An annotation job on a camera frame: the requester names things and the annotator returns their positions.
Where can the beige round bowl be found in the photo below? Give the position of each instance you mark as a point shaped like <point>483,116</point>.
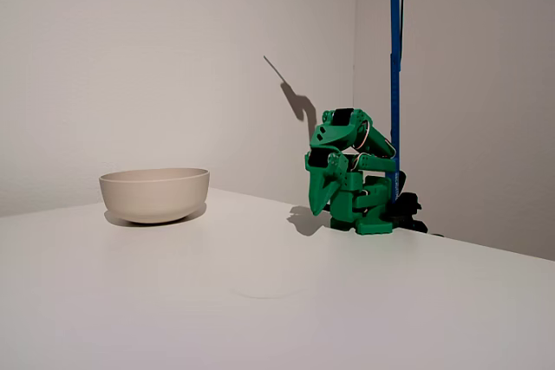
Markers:
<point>154,196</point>

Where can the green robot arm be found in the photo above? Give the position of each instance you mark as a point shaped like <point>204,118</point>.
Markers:
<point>347,209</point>

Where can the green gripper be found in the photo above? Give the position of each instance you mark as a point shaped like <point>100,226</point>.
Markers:
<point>322,180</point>

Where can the blue camera pole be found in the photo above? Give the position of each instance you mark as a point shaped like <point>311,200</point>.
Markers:
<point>395,62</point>

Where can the black table clamp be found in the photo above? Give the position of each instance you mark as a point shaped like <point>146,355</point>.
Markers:
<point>407,205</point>

